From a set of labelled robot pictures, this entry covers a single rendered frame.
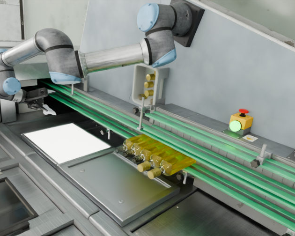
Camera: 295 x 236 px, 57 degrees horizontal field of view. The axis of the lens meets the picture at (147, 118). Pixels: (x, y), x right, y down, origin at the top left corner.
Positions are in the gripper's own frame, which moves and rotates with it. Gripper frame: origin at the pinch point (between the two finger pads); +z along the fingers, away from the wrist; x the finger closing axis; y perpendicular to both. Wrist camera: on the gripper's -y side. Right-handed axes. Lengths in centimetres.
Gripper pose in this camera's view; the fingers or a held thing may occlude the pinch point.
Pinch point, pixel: (56, 102)
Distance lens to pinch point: 169.0
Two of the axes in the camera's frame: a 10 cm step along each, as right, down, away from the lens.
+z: 6.8, 1.8, 7.1
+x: 1.6, 9.1, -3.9
